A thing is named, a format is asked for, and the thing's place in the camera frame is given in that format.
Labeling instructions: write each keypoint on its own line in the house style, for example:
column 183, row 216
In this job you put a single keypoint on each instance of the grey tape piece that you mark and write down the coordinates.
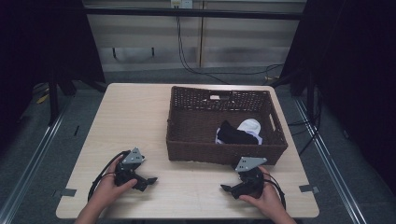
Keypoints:
column 308, row 188
column 68, row 192

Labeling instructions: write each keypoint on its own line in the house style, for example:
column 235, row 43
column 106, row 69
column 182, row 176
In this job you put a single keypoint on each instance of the white sock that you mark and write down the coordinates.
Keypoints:
column 250, row 125

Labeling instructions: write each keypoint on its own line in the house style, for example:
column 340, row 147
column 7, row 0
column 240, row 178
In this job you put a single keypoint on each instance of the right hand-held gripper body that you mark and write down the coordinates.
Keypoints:
column 250, row 180

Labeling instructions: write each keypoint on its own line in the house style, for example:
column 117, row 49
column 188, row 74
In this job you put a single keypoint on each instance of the black horizontal bar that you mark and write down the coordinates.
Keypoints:
column 193, row 13

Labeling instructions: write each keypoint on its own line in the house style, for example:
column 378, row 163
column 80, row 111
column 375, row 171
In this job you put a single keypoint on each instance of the black sock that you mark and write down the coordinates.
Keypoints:
column 235, row 134

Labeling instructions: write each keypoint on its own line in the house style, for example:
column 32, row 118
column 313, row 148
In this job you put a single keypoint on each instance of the yellow floor item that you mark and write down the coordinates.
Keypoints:
column 43, row 98

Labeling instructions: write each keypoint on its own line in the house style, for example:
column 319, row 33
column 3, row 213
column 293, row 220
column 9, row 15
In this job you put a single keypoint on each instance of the white wall socket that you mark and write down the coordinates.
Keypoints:
column 181, row 3

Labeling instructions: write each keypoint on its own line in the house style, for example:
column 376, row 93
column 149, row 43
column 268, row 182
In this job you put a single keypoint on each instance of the person's right hand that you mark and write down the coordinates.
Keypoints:
column 269, row 199

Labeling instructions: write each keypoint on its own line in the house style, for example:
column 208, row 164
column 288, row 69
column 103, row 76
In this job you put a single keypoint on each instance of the black wall bracket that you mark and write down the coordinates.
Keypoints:
column 134, row 53

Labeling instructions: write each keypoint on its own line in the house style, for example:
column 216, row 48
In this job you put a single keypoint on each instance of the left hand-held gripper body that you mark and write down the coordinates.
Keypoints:
column 133, row 156

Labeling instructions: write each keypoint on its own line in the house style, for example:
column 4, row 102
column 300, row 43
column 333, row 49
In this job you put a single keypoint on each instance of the small black tape strip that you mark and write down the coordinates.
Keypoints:
column 76, row 130

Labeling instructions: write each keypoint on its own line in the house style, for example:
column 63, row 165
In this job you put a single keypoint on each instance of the brown woven basket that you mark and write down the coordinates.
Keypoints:
column 193, row 130

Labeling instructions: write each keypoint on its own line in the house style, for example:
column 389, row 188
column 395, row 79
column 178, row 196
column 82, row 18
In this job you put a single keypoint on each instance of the dark curtain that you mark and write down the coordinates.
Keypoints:
column 43, row 40
column 355, row 62

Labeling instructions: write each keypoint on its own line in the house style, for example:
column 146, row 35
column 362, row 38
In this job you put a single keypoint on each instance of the metal floor rail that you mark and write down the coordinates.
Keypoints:
column 34, row 158
column 330, row 158

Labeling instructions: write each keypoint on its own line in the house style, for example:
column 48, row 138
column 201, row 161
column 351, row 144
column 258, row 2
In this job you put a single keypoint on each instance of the person's left hand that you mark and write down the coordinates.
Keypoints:
column 107, row 188

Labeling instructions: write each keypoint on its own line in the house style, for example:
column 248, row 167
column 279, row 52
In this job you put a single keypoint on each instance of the black metal stand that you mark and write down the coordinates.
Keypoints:
column 310, row 96
column 53, row 99

